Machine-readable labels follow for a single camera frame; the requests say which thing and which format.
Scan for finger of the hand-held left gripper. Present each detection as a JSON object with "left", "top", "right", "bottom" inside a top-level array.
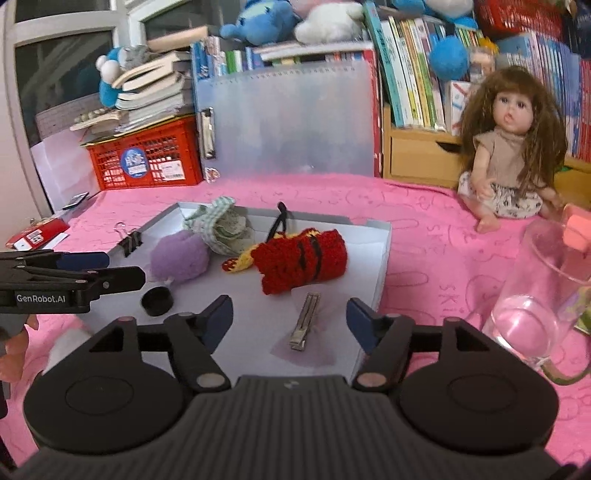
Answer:
[
  {"left": 0, "top": 249, "right": 111, "bottom": 274},
  {"left": 0, "top": 266, "right": 147, "bottom": 297}
]

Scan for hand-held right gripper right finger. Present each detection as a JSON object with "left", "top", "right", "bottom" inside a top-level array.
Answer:
[{"left": 345, "top": 298, "right": 498, "bottom": 393}]

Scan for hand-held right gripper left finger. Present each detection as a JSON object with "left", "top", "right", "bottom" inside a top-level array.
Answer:
[{"left": 90, "top": 294, "right": 234, "bottom": 393}]

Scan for grey cardboard box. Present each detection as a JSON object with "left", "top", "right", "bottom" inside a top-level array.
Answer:
[{"left": 106, "top": 200, "right": 394, "bottom": 385}]

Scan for metal hair clip purple tulle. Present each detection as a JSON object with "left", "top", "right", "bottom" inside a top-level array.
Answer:
[{"left": 270, "top": 288, "right": 339, "bottom": 368}]

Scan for purple plush toy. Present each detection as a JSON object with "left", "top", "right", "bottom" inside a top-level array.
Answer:
[{"left": 150, "top": 229, "right": 211, "bottom": 284}]

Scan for red yellow crochet pouch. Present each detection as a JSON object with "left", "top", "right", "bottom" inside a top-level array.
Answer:
[{"left": 222, "top": 202, "right": 348, "bottom": 296}]

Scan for green checked drawstring pouch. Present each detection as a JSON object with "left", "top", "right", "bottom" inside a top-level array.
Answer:
[{"left": 184, "top": 196, "right": 255, "bottom": 256}]

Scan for person's left hand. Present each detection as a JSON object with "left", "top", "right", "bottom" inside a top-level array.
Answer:
[{"left": 0, "top": 314, "right": 40, "bottom": 385}]

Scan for black binder clip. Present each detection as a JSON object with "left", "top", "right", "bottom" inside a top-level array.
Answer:
[{"left": 115, "top": 222, "right": 143, "bottom": 257}]

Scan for red packet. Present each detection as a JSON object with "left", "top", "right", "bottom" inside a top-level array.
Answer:
[{"left": 6, "top": 217, "right": 70, "bottom": 250}]

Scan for leaning white paper sheets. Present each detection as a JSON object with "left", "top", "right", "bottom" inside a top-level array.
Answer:
[{"left": 30, "top": 138, "right": 100, "bottom": 216}]

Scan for red plastic crate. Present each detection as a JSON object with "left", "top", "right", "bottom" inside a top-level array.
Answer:
[{"left": 83, "top": 115, "right": 204, "bottom": 191}]

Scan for pink printed towel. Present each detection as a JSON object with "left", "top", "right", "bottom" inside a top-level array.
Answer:
[{"left": 0, "top": 173, "right": 591, "bottom": 468}]

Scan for grey grid board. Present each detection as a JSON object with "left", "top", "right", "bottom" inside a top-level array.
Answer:
[{"left": 34, "top": 106, "right": 103, "bottom": 145}]

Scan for clear glass mug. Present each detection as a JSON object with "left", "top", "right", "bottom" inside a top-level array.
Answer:
[{"left": 480, "top": 217, "right": 591, "bottom": 387}]

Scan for blue white cat plush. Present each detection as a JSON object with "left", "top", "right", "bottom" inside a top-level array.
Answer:
[{"left": 96, "top": 45, "right": 154, "bottom": 110}]

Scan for wooden drawer organiser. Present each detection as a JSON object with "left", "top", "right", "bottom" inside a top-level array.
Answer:
[{"left": 382, "top": 104, "right": 591, "bottom": 191}]

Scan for stack of books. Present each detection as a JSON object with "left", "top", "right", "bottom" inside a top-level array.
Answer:
[{"left": 69, "top": 25, "right": 209, "bottom": 136}]

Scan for translucent clip folder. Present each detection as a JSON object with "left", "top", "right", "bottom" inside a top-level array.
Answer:
[{"left": 193, "top": 62, "right": 378, "bottom": 180}]

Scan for brown haired doll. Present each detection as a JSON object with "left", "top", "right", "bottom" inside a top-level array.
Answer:
[{"left": 457, "top": 65, "right": 570, "bottom": 234}]

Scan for white illustrated box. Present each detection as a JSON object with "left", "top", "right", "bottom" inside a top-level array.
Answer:
[{"left": 445, "top": 80, "right": 472, "bottom": 136}]

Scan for row of colourful upright books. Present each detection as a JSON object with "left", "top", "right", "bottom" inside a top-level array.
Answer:
[{"left": 365, "top": 2, "right": 591, "bottom": 163}]

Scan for row of thin books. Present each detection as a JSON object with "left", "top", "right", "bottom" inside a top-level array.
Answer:
[{"left": 191, "top": 37, "right": 376, "bottom": 77}]

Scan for blue fluffy ball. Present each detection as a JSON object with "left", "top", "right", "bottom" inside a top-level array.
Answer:
[{"left": 429, "top": 36, "right": 471, "bottom": 79}]

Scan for blue elephant plush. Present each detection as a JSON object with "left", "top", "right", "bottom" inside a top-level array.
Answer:
[{"left": 221, "top": 0, "right": 302, "bottom": 46}]

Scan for pink white bunny plush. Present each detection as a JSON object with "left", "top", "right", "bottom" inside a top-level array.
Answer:
[{"left": 294, "top": 1, "right": 366, "bottom": 45}]

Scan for large blue white plush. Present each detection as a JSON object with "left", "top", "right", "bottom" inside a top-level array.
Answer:
[{"left": 392, "top": 0, "right": 477, "bottom": 29}]

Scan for red plastic basket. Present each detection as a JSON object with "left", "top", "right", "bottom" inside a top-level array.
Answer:
[{"left": 475, "top": 0, "right": 567, "bottom": 40}]

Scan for white bead string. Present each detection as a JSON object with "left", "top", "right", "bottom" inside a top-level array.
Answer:
[{"left": 73, "top": 108, "right": 122, "bottom": 127}]

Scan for white window frame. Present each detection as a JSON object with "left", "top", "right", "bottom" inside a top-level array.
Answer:
[{"left": 2, "top": 0, "right": 204, "bottom": 217}]

